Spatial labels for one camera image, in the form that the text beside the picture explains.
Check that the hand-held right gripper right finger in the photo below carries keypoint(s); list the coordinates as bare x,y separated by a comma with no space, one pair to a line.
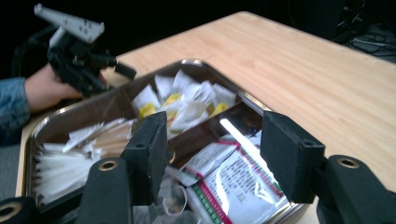
289,155

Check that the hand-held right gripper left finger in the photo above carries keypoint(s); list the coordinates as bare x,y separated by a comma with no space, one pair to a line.
149,155

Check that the divided metal tray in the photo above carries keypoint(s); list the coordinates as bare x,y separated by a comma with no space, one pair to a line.
102,107

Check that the pile of red-edged white packets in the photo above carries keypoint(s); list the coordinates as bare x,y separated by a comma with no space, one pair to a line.
205,161

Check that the large red-edged white sachet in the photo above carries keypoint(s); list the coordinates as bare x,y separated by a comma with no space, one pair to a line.
239,186

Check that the pile of clear plastic packets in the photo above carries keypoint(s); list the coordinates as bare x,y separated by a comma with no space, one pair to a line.
174,205

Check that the pile of white yellow packets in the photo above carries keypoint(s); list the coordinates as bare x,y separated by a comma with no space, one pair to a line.
190,99

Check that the pile of paper-wrapped toothpicks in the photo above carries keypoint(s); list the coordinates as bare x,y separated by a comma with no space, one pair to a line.
68,168

